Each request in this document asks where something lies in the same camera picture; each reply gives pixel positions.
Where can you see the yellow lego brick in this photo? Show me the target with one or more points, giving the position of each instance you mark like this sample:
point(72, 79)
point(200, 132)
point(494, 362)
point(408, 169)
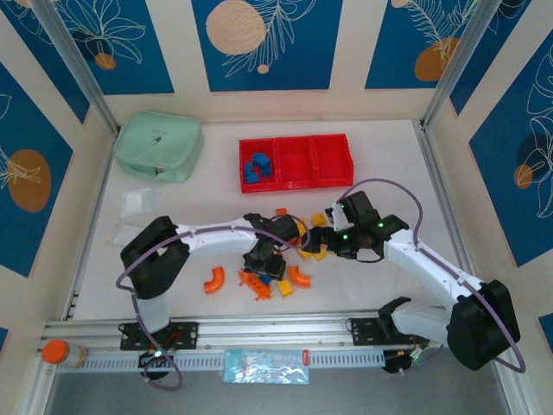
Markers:
point(319, 219)
point(303, 225)
point(320, 256)
point(304, 255)
point(285, 289)

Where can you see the blue lego brick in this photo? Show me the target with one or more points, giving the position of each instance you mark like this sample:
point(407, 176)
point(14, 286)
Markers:
point(249, 168)
point(265, 282)
point(260, 158)
point(267, 170)
point(252, 179)

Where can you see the small orange lego brick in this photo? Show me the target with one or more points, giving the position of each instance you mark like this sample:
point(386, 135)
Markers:
point(281, 211)

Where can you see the orange spiked lego piece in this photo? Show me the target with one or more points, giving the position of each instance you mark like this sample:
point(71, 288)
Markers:
point(256, 287)

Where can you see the dark orange lego brick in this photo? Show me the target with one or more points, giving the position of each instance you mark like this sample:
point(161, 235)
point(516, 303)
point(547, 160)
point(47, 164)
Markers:
point(295, 240)

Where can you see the orange curved lego piece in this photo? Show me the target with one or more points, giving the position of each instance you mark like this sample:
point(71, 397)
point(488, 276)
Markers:
point(301, 278)
point(217, 277)

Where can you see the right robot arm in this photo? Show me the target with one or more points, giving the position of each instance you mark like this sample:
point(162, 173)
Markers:
point(432, 268)

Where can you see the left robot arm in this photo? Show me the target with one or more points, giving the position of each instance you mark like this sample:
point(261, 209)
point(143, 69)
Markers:
point(216, 238)

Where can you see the light blue printed packet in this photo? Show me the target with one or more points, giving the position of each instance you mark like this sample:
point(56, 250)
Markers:
point(265, 367)

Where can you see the clear plastic bag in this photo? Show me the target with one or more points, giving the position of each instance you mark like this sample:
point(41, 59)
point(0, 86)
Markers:
point(137, 202)

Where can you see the mint green zipper pouch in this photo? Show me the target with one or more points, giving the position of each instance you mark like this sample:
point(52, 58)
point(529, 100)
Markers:
point(157, 144)

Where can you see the orange capped bottle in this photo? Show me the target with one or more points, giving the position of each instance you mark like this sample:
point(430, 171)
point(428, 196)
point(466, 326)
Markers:
point(56, 352)

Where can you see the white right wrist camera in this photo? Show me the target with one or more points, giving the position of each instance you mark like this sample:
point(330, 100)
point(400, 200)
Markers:
point(339, 218)

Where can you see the aluminium frame rail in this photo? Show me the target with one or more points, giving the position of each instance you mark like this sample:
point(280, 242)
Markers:
point(276, 330)

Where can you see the aluminium side rail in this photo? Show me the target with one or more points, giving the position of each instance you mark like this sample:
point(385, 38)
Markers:
point(432, 173)
point(101, 190)

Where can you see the aluminium frame post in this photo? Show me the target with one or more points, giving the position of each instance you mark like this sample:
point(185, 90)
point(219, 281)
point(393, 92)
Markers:
point(78, 65)
point(462, 60)

